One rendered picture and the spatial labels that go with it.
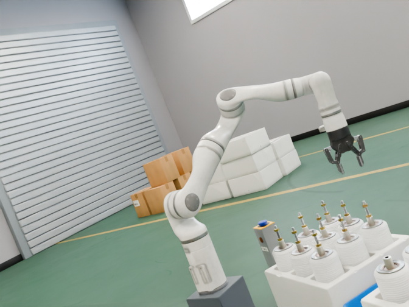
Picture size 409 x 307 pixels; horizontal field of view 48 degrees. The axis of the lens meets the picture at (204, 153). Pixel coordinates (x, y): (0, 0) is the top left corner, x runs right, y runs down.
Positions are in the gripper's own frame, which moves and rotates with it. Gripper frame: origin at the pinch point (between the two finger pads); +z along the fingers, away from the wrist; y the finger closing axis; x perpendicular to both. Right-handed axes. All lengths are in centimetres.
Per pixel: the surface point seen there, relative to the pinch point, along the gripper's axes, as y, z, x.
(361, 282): -13.7, 33.4, -14.7
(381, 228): 1.3, 22.9, -4.5
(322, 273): -24.1, 26.3, -13.8
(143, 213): -155, 43, 399
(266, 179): -8, 39, 278
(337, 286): -21.7, 30.2, -18.4
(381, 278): -13.2, 22.7, -40.0
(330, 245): -16.1, 24.1, 1.1
